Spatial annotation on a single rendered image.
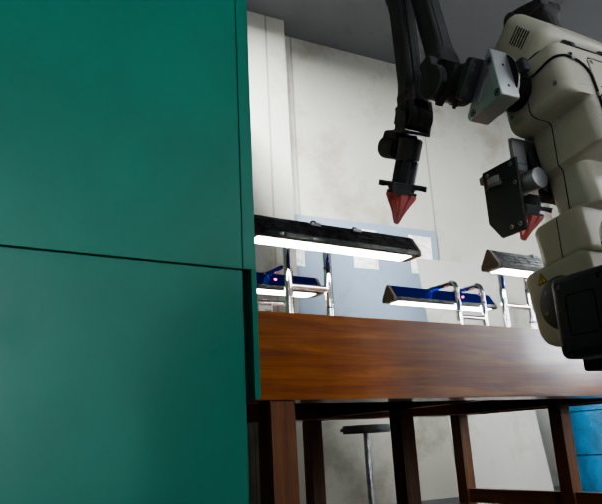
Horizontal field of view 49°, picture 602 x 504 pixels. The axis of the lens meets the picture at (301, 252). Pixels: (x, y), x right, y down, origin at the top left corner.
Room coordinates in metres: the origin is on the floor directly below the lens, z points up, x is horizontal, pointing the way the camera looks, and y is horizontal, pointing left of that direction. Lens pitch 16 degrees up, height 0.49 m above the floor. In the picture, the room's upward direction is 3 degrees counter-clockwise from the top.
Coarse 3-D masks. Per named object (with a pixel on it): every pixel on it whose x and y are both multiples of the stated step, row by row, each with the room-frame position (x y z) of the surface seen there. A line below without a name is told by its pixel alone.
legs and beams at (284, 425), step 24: (264, 408) 1.41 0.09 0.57; (288, 408) 1.41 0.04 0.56; (336, 408) 2.64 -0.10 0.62; (360, 408) 2.51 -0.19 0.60; (384, 408) 2.40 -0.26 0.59; (408, 408) 2.31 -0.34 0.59; (480, 408) 3.14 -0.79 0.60; (504, 408) 3.02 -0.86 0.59; (552, 408) 2.80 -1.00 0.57; (264, 432) 1.42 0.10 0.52; (288, 432) 1.41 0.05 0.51; (312, 432) 2.80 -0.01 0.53; (408, 432) 2.33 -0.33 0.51; (456, 432) 3.28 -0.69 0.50; (552, 432) 2.82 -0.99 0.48; (264, 456) 1.42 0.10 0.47; (288, 456) 1.41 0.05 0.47; (312, 456) 2.80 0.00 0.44; (408, 456) 2.33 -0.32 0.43; (456, 456) 3.29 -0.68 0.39; (576, 456) 2.80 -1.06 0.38; (264, 480) 1.42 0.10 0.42; (288, 480) 1.41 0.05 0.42; (312, 480) 2.80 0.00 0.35; (408, 480) 2.32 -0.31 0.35; (576, 480) 2.79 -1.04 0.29
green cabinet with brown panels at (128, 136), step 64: (0, 0) 1.04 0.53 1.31; (64, 0) 1.10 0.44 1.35; (128, 0) 1.17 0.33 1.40; (192, 0) 1.25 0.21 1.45; (0, 64) 1.05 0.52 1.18; (64, 64) 1.11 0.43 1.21; (128, 64) 1.17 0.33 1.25; (192, 64) 1.25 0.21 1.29; (0, 128) 1.05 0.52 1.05; (64, 128) 1.11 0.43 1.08; (128, 128) 1.18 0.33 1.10; (192, 128) 1.25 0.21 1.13; (0, 192) 1.06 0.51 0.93; (64, 192) 1.11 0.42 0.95; (128, 192) 1.18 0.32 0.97; (192, 192) 1.25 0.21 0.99; (128, 256) 1.18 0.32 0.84; (192, 256) 1.25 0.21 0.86
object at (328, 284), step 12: (288, 252) 1.97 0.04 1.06; (324, 252) 2.05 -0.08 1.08; (288, 264) 1.97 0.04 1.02; (324, 264) 2.06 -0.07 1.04; (288, 276) 1.97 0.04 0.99; (324, 276) 2.06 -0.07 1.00; (288, 288) 1.97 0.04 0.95; (300, 288) 2.00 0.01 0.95; (312, 288) 2.02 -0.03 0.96; (324, 288) 2.04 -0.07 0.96; (288, 300) 1.97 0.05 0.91; (288, 312) 1.97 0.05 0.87
